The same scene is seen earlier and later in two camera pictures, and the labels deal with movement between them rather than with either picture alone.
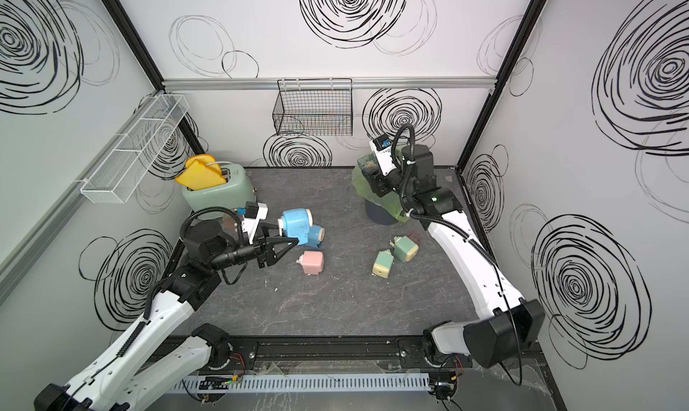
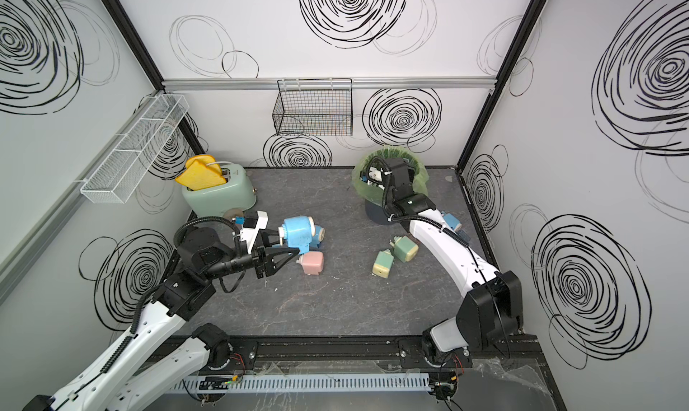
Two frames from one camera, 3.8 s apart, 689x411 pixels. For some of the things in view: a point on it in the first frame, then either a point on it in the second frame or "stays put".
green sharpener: x=405 y=249 stays put
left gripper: x=265 y=254 -> x=260 y=259
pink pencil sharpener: x=312 y=262 stays put
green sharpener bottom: x=383 y=264 stays put
